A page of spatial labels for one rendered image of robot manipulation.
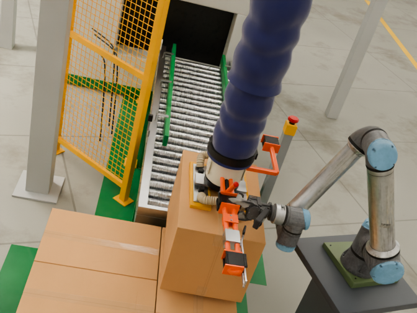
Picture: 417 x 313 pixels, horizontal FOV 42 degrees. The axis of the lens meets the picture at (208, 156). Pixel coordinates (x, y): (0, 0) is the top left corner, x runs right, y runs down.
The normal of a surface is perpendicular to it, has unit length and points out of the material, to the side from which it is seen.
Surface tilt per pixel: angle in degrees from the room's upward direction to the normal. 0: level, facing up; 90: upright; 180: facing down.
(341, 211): 0
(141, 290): 0
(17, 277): 0
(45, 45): 90
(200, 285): 91
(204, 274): 91
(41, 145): 90
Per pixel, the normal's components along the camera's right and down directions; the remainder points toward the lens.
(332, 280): 0.24, -0.81
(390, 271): 0.03, 0.58
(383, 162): -0.01, 0.39
